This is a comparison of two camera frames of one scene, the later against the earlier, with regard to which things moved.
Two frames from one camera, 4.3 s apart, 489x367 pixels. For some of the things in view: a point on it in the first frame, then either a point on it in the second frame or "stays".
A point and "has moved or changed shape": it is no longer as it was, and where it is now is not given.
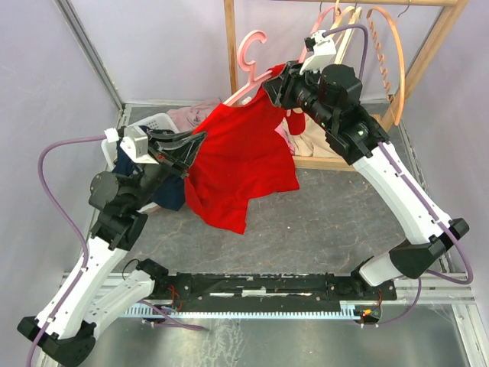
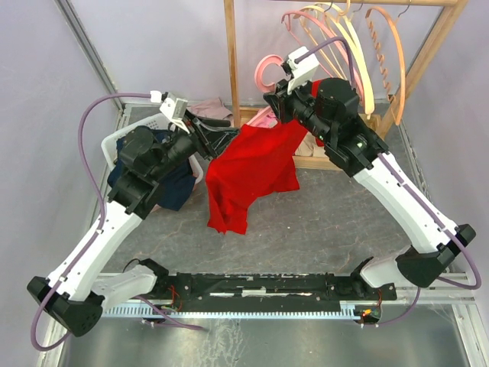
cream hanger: (354, 16) to (342, 19)
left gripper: (177, 151) to (210, 144)
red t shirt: (247, 151) has moved or changed shape
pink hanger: (249, 66) to (259, 69)
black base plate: (354, 291) stays
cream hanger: (338, 27) to (340, 24)
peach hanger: (377, 47) stays
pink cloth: (282, 131) to (264, 118)
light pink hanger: (321, 20) to (292, 13)
